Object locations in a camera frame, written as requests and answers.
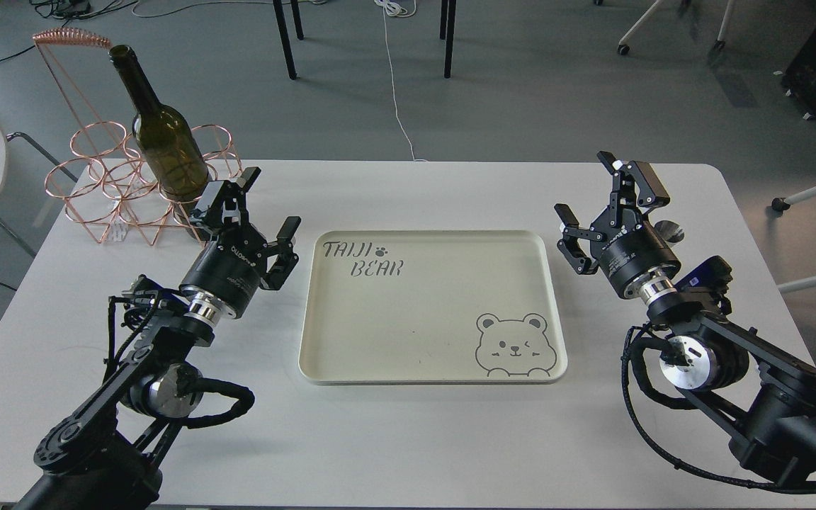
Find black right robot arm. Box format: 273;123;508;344
555;151;816;494

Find black cables on floor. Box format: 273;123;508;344
0;0;140;75

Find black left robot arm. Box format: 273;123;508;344
16;166;301;509

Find copper wire wine rack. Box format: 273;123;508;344
33;27;243;245

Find black table legs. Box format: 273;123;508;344
272;0;458;80

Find steel double jigger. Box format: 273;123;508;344
654;220;686;248

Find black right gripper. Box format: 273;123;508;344
554;151;682;298

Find white cable on floor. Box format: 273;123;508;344
374;0;429;163

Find office chair legs top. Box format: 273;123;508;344
592;0;738;57

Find dark green wine bottle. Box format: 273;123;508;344
109;45;210;222

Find cream bear serving tray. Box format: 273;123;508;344
299;230;569;384

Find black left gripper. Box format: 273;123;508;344
179;167;302;319

